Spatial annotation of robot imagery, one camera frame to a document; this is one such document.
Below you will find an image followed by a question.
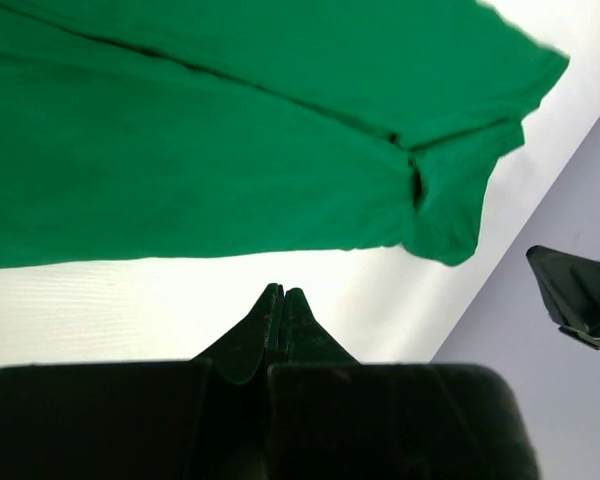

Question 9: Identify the green t shirt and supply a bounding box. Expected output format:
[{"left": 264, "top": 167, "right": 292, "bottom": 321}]
[{"left": 0, "top": 1, "right": 569, "bottom": 268}]

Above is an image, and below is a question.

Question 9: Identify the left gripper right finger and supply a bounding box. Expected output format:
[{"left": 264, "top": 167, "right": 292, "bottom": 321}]
[{"left": 267, "top": 288, "right": 540, "bottom": 479}]

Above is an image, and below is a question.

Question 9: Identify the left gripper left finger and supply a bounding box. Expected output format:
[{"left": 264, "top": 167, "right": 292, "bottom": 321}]
[{"left": 0, "top": 284, "right": 284, "bottom": 479}]

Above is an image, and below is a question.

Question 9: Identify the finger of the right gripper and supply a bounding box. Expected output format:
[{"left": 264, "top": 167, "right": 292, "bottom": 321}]
[{"left": 526, "top": 245, "right": 600, "bottom": 345}]

